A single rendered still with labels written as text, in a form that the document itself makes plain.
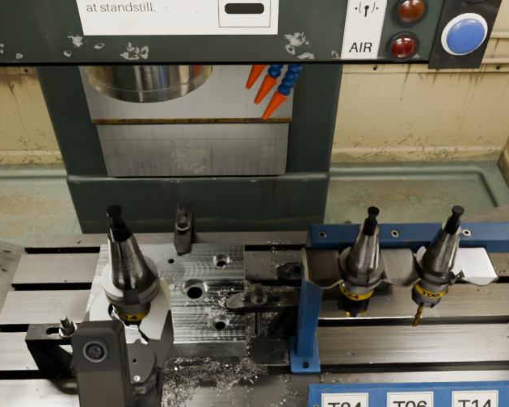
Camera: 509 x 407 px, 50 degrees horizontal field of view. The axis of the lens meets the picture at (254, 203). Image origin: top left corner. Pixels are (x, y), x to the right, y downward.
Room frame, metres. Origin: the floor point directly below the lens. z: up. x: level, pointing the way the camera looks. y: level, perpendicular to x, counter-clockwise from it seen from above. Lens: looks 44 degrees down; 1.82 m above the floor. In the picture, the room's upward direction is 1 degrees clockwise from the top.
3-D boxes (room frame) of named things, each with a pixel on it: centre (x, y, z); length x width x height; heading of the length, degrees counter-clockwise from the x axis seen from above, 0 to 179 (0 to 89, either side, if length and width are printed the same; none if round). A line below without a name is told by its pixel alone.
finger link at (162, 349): (0.32, 0.11, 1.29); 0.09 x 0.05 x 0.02; 169
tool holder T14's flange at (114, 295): (0.39, 0.14, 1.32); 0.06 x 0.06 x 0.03
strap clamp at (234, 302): (0.59, -0.02, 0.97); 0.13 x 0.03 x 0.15; 92
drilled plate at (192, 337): (0.62, 0.16, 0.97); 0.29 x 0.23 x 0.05; 92
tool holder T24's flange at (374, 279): (0.50, -0.15, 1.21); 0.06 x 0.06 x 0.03
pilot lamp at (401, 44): (0.41, -0.12, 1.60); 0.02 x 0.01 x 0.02; 92
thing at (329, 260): (0.50, -0.10, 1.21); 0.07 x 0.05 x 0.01; 2
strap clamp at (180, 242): (0.78, 0.15, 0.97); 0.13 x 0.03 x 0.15; 2
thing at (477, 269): (0.50, -0.32, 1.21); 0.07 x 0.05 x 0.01; 2
